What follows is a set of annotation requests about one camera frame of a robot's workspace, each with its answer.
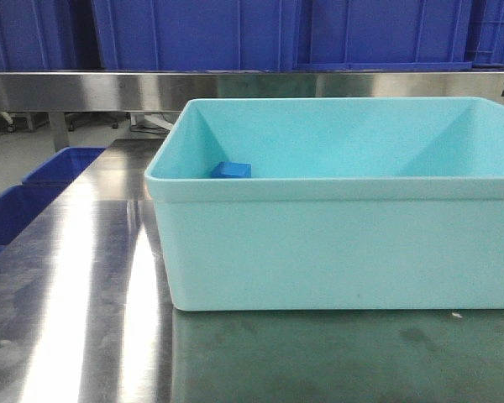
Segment small blue cube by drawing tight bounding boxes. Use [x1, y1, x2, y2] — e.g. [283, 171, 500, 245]
[210, 161, 252, 179]

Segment steel shelf leg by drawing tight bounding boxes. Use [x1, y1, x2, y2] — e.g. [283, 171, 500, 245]
[48, 112, 70, 152]

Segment light teal plastic tub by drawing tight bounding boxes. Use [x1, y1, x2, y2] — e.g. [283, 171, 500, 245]
[145, 97, 504, 311]

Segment blue crate upper right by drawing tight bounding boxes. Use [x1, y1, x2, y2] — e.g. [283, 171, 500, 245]
[293, 1, 472, 71]

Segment blue crate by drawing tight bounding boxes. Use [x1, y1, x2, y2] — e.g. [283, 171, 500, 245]
[0, 1, 81, 71]
[92, 1, 300, 71]
[466, 0, 504, 67]
[293, 1, 472, 71]

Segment blue bin lower far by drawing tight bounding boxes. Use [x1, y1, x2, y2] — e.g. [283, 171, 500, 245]
[22, 147, 105, 186]

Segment blue bin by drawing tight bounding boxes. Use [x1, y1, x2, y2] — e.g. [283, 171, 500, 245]
[0, 185, 65, 253]
[22, 147, 105, 186]

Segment blue crate upper middle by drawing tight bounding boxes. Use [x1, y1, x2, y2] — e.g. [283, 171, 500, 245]
[92, 1, 300, 71]

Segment blue bin lower near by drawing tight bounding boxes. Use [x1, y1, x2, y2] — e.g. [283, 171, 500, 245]
[0, 185, 65, 253]

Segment blue crate upper left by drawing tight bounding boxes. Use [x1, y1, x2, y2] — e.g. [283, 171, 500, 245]
[0, 1, 81, 71]

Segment blue crate far right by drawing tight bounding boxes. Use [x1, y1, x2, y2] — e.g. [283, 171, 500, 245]
[466, 0, 504, 67]

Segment stainless steel shelf rail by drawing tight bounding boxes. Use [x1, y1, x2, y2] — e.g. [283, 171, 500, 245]
[0, 70, 504, 112]

